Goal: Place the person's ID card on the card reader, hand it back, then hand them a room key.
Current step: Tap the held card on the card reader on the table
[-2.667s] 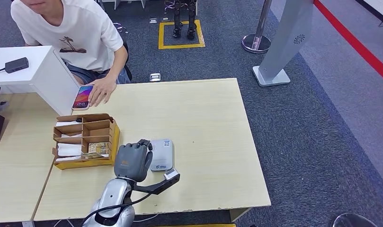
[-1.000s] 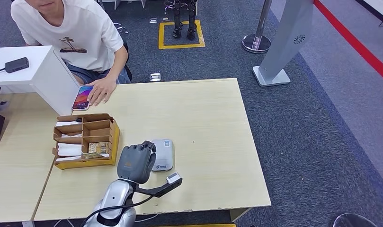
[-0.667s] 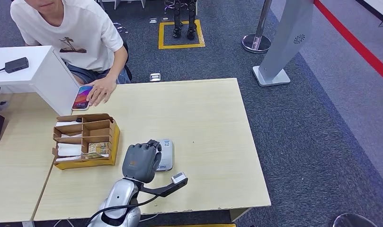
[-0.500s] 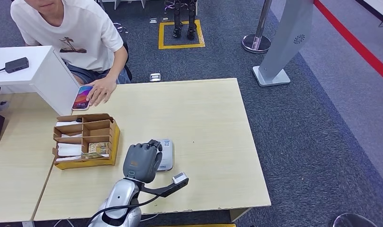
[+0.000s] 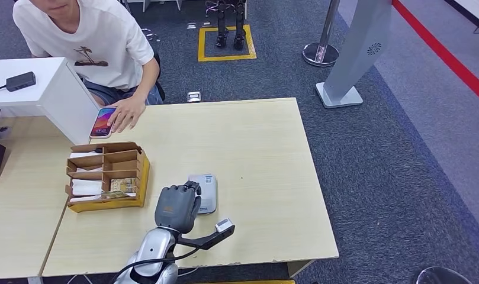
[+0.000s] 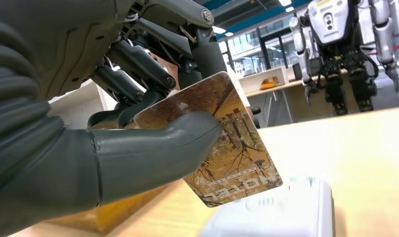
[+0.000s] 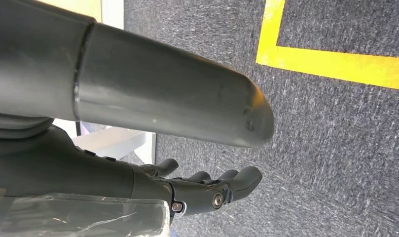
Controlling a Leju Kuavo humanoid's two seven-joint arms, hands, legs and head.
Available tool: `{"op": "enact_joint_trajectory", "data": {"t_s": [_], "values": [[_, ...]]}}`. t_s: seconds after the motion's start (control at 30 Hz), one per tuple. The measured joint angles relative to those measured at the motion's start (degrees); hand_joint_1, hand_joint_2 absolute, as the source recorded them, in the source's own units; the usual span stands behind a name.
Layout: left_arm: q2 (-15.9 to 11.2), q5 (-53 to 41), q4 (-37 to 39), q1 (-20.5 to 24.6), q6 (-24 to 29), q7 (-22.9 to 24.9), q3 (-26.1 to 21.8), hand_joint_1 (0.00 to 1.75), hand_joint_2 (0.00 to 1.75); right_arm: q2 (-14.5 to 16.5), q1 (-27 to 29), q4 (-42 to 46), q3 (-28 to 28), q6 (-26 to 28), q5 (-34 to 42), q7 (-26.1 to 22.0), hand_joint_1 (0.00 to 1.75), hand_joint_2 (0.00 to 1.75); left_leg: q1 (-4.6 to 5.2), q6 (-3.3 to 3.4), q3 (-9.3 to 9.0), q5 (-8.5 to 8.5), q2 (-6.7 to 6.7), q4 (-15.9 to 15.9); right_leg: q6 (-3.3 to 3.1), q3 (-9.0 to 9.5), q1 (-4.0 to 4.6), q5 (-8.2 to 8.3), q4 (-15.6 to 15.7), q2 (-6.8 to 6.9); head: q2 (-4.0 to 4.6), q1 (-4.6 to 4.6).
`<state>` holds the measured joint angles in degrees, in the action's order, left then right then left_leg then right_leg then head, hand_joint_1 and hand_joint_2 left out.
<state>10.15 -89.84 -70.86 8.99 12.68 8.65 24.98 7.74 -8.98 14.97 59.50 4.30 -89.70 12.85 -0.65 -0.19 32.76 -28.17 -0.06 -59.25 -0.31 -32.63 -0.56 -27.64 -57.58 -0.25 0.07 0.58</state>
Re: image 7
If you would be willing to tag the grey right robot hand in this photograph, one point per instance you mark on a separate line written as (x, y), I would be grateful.
(153, 91)

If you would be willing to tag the clear plastic guard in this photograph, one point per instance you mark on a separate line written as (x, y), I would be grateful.
(88, 219)

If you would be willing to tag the yellow floor tape outline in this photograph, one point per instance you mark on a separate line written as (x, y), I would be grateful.
(317, 62)

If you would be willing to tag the white desk frame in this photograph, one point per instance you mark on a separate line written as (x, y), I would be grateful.
(120, 144)

